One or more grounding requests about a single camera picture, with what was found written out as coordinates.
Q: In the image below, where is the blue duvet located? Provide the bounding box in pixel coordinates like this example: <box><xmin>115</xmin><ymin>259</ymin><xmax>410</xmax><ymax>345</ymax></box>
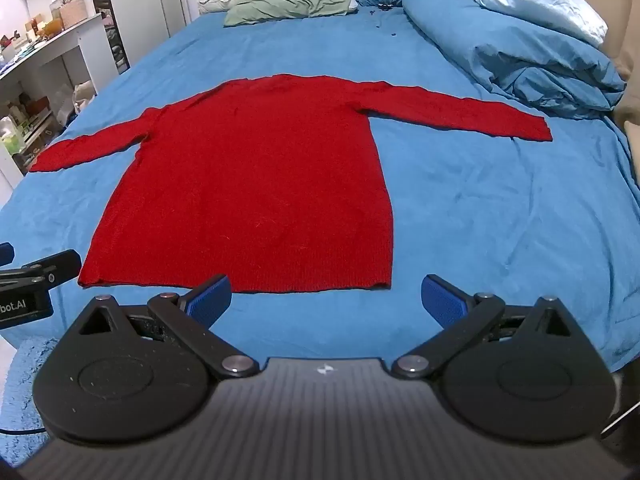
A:
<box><xmin>402</xmin><ymin>0</ymin><xmax>629</xmax><ymax>121</ymax></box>

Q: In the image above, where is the green pillow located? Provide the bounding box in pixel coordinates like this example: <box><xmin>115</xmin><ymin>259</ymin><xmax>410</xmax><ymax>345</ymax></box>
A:
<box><xmin>223</xmin><ymin>0</ymin><xmax>357</xmax><ymax>28</ymax></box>

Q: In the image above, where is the white desk with shelves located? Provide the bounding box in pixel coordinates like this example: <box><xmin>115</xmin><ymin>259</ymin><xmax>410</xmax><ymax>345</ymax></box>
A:
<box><xmin>0</xmin><ymin>12</ymin><xmax>122</xmax><ymax>192</ymax></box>

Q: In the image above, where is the white wardrobe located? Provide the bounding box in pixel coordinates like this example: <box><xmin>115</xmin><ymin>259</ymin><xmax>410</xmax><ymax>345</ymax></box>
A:
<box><xmin>84</xmin><ymin>0</ymin><xmax>201</xmax><ymax>70</ymax></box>

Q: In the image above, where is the wicker basket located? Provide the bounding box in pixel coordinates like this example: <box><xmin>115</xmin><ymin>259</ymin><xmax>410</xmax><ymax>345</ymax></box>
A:
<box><xmin>59</xmin><ymin>0</ymin><xmax>90</xmax><ymax>29</ymax></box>

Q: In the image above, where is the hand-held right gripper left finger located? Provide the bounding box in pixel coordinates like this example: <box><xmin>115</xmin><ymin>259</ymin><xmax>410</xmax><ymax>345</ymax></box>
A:
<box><xmin>67</xmin><ymin>274</ymin><xmax>261</xmax><ymax>380</ymax></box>

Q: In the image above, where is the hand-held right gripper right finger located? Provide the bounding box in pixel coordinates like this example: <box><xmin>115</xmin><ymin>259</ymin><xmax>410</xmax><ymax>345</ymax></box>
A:
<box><xmin>390</xmin><ymin>274</ymin><xmax>586</xmax><ymax>381</ymax></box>

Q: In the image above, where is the red knit sweater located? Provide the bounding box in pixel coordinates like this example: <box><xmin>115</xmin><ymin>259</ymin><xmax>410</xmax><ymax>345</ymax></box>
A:
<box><xmin>29</xmin><ymin>74</ymin><xmax>554</xmax><ymax>294</ymax></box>

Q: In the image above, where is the blue fluffy rug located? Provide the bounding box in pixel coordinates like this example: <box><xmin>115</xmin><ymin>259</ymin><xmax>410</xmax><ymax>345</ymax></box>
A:
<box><xmin>0</xmin><ymin>336</ymin><xmax>67</xmax><ymax>457</ymax></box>

